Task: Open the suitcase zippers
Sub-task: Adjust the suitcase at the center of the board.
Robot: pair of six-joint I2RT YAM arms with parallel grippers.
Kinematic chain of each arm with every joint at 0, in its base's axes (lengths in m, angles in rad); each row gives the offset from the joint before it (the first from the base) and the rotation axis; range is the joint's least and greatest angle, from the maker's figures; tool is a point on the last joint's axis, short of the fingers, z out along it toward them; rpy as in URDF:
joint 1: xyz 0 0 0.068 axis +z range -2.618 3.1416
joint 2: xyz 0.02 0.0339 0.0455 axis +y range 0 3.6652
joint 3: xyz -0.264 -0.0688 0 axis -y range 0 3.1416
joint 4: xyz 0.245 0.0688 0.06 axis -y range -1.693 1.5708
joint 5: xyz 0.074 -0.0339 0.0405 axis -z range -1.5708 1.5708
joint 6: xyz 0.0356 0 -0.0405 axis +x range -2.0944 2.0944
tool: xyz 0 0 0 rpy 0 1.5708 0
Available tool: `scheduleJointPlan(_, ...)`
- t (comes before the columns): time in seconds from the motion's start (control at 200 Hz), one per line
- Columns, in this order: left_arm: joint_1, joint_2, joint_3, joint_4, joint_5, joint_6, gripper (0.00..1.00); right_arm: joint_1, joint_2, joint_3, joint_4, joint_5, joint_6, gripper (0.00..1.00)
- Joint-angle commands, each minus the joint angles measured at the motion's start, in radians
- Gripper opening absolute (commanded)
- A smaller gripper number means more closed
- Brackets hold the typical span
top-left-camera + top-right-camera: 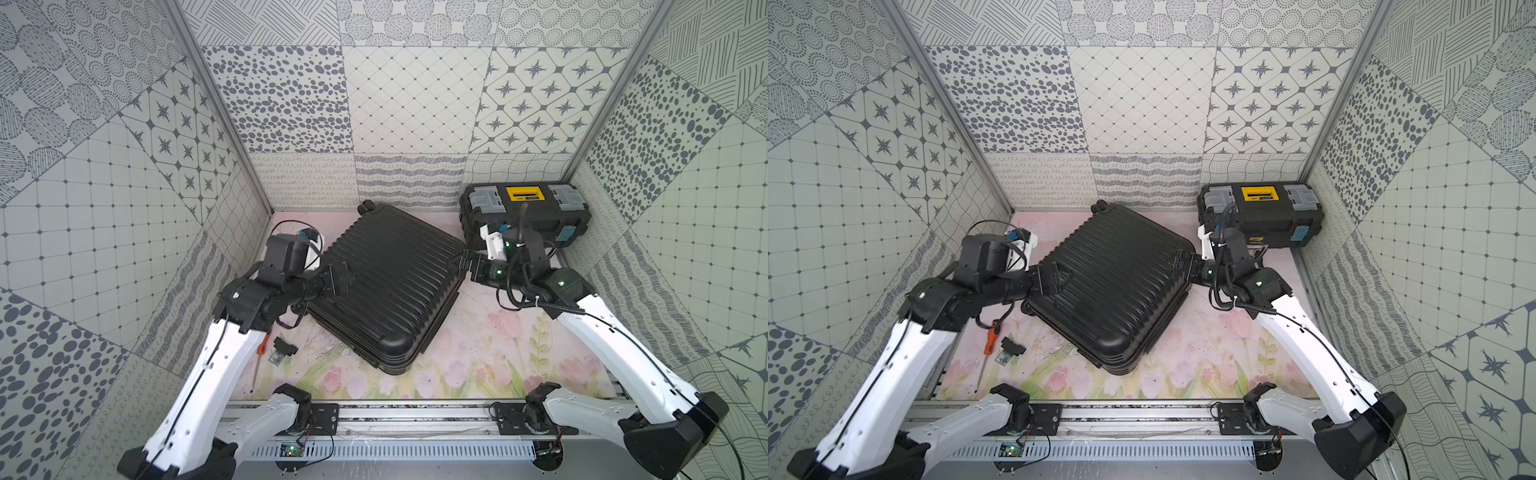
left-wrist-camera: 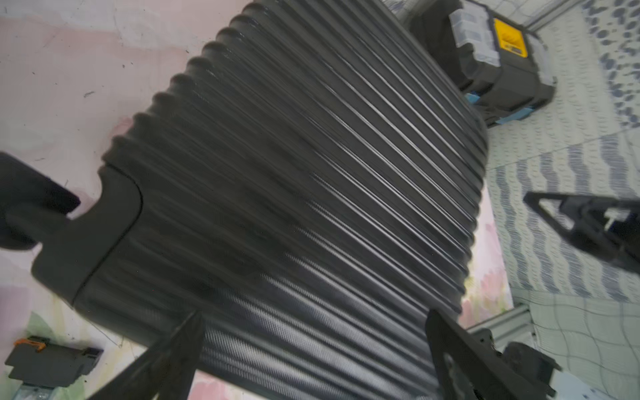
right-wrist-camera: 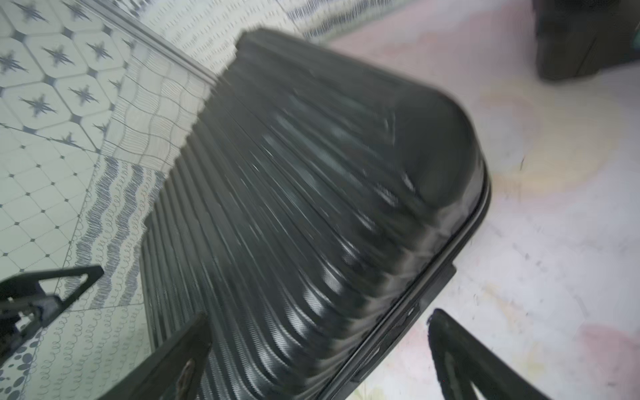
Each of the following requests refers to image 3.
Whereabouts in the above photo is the black toolbox yellow label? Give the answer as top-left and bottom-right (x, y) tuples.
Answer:
(532, 0), (639, 82)

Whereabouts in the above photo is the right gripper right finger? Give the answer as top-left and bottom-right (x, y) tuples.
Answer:
(428, 308), (547, 399)

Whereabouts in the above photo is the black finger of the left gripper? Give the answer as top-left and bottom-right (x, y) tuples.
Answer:
(1, 265), (104, 363)

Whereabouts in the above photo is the black ribbed hard-shell suitcase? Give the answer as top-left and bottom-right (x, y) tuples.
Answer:
(140, 28), (489, 399)

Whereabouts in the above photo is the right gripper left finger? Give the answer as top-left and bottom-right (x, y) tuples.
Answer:
(101, 313), (212, 400)

